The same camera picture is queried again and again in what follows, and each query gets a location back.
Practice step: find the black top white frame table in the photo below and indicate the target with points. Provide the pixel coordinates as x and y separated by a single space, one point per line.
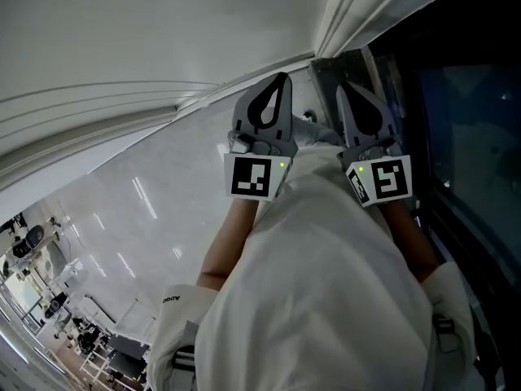
126 346

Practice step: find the person's left forearm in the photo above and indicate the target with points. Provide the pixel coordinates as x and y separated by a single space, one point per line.
228 242

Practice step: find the round black speaker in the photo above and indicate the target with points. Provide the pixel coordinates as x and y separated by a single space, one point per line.
36 234

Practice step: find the dark glass door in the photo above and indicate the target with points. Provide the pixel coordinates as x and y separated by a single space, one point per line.
468 116

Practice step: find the white door frame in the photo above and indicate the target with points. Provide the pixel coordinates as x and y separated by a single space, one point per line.
354 10

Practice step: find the person's right forearm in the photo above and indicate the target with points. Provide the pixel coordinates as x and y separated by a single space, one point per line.
407 238

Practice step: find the dark stone door threshold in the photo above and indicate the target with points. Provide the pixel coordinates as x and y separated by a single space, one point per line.
338 71

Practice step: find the grey trouser leg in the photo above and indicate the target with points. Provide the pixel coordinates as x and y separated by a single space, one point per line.
313 134

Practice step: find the white shoe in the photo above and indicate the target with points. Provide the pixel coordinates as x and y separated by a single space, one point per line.
309 115

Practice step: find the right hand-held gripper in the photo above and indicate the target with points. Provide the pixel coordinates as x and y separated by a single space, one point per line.
388 179

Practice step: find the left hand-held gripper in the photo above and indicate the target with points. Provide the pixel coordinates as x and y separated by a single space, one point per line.
252 177

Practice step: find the black office chair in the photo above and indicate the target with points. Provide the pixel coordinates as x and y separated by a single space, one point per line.
87 336

